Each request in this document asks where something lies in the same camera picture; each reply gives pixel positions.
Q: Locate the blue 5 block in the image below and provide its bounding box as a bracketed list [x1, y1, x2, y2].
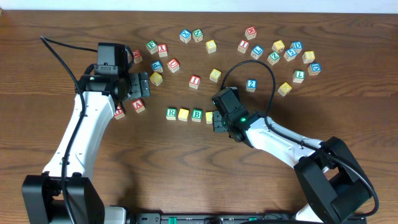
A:
[284, 48, 297, 62]

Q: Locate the blue P block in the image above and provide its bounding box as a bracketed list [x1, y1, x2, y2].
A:
[151, 60, 163, 73]

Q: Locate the yellow 8 block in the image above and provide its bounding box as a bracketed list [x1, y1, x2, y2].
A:
[302, 51, 315, 64]

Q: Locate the red i block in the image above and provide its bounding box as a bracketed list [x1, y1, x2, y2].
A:
[189, 75, 201, 89]
[238, 40, 249, 54]

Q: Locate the green B block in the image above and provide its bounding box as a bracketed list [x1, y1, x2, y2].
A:
[192, 109, 203, 122]

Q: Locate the green R block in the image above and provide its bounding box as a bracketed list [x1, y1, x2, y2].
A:
[166, 108, 177, 120]

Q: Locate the red U block lower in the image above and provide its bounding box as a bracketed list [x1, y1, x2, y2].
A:
[114, 105, 125, 119]

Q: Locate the red I block upper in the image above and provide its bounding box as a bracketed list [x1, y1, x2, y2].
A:
[238, 40, 249, 54]

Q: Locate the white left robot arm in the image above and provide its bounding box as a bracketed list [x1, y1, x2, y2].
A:
[22, 72, 150, 223]

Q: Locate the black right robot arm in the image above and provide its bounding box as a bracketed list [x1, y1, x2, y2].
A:
[213, 105, 377, 223]

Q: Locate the yellow O block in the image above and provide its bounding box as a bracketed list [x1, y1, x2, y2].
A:
[178, 108, 189, 121]

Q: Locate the green N block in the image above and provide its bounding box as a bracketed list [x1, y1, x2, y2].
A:
[192, 29, 203, 42]

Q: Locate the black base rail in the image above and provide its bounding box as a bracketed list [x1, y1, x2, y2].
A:
[126, 212, 368, 224]

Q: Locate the red u block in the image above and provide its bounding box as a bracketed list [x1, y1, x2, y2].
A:
[167, 58, 180, 73]
[114, 105, 125, 119]

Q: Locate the red block far left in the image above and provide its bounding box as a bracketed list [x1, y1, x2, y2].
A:
[132, 50, 143, 63]

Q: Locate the red U block upper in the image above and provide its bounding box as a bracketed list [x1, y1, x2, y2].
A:
[167, 58, 180, 73]

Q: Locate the yellow K block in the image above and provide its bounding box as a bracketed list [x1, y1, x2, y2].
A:
[277, 82, 292, 96]

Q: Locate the blue X block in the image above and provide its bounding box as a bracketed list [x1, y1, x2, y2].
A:
[179, 29, 192, 44]

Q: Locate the green 7 block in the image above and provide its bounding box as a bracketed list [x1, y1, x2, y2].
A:
[292, 70, 305, 83]

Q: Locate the blue D block far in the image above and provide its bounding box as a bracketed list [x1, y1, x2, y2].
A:
[290, 41, 303, 54]

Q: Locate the green Z block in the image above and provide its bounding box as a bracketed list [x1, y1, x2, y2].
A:
[267, 52, 280, 65]

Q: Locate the red Y block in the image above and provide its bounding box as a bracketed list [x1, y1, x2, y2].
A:
[157, 44, 168, 57]

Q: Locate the red A block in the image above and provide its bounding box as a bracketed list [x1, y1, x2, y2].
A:
[132, 99, 146, 113]

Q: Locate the green F block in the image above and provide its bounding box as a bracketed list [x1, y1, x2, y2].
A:
[146, 40, 158, 54]

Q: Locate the blue D block right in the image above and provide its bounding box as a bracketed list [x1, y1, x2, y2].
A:
[308, 63, 322, 76]

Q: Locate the yellow G block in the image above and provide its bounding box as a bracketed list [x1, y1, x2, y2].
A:
[150, 72, 163, 86]

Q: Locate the blue L block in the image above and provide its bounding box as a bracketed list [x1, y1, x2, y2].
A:
[251, 45, 264, 60]

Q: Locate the yellow block with ball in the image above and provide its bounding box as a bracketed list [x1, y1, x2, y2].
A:
[272, 40, 285, 54]

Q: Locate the blue 2 block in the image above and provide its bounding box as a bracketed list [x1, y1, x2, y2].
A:
[246, 79, 257, 92]

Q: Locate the red I block lower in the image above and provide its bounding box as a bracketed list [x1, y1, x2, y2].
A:
[189, 75, 201, 89]

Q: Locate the blue d block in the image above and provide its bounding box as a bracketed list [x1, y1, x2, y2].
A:
[308, 63, 322, 76]
[290, 41, 303, 54]

